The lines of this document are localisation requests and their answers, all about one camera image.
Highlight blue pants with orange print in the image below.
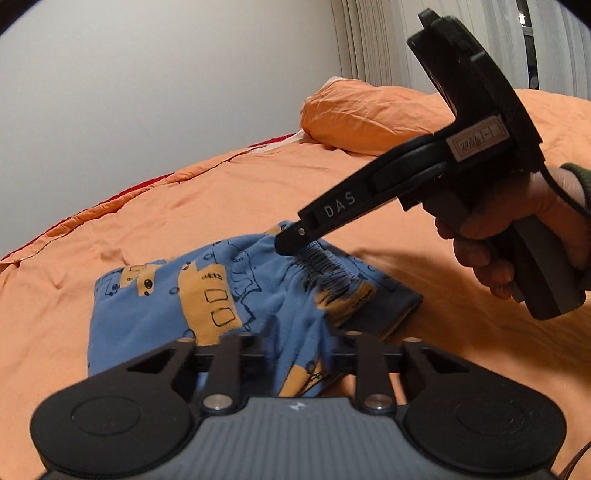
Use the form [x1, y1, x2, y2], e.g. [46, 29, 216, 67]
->
[87, 230, 423, 397]

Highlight person's right hand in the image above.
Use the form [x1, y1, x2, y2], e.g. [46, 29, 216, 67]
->
[435, 173, 590, 300]

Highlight orange pillow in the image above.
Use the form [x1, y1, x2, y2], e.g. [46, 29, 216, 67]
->
[300, 77, 455, 156]

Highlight dark green right sleeve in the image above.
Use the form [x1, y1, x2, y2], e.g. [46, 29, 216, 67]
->
[561, 163, 591, 209]

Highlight beige curtain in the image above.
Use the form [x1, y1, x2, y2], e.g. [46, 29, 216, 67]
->
[331, 1, 590, 99]

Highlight orange bed sheet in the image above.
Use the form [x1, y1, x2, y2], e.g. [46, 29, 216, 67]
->
[0, 89, 591, 480]

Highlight red mattress edge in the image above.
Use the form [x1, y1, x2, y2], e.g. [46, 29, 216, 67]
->
[1, 133, 298, 268]

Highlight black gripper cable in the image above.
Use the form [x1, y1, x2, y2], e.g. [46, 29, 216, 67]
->
[540, 164, 591, 222]

